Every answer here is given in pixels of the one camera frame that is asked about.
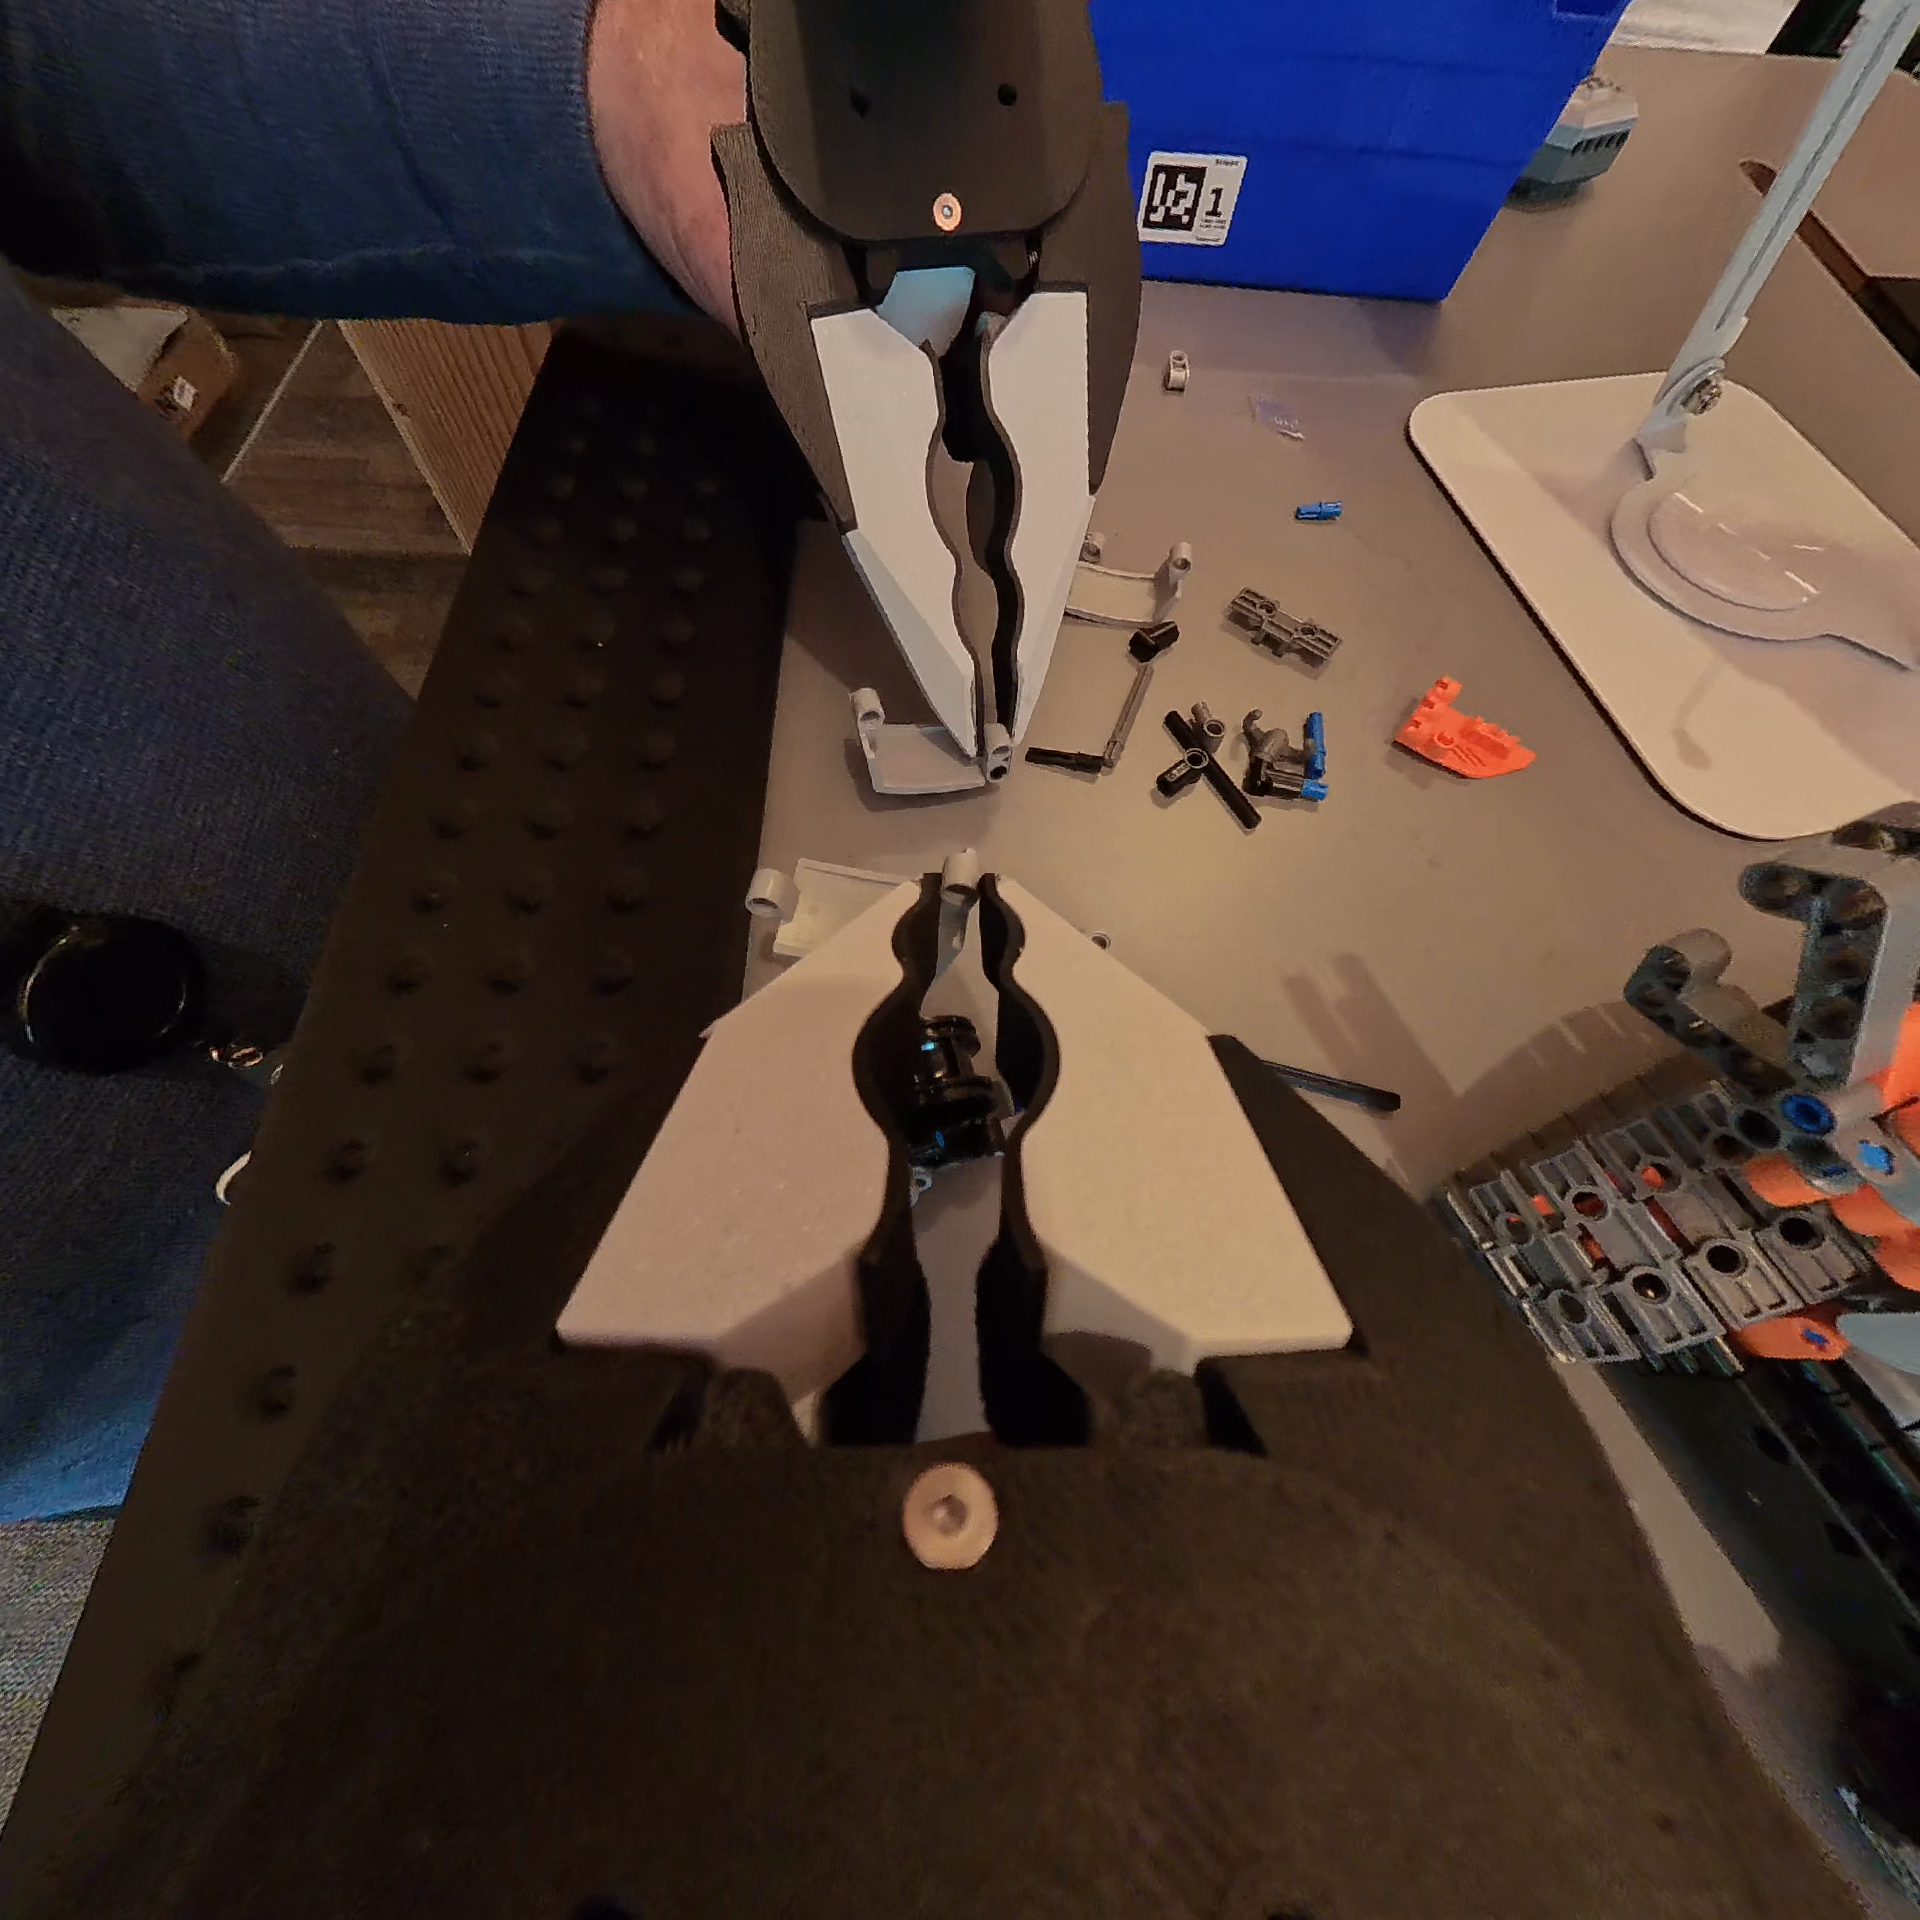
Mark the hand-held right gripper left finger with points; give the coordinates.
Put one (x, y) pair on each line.
(738, 1200)

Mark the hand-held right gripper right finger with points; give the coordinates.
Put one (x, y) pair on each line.
(1181, 1200)

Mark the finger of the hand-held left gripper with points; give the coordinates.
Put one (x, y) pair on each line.
(881, 451)
(1053, 451)

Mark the grey grooved curved panel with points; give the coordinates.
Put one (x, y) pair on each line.
(1111, 600)

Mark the small black pin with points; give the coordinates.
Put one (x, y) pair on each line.
(1065, 755)

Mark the white curved panel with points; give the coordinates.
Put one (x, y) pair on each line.
(965, 872)

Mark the person's left forearm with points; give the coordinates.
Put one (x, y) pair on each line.
(298, 149)

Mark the person's left hand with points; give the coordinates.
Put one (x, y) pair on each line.
(658, 134)

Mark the long black axle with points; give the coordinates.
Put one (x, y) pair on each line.
(1340, 1089)
(1227, 787)

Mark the black pin connector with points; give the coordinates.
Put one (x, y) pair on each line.
(1155, 638)
(1181, 772)

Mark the clear plastic scrap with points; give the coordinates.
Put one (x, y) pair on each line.
(1278, 421)

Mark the dark grey axle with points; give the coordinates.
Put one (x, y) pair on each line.
(1130, 719)

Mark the grey H-shaped connector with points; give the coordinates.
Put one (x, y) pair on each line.
(1284, 628)

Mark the wooden pillar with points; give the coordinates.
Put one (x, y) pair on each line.
(449, 408)

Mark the blue plastic bin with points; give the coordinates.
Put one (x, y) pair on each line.
(1352, 92)

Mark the grey orange tracked toy robot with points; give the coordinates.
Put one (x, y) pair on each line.
(1648, 1245)

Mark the white book stand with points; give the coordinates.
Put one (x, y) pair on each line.
(1544, 495)

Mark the orange wedge brick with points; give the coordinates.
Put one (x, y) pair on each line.
(1464, 738)

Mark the grey toy control hub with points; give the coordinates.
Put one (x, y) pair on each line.
(1585, 134)

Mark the brown cardboard box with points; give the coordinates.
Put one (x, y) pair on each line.
(154, 364)

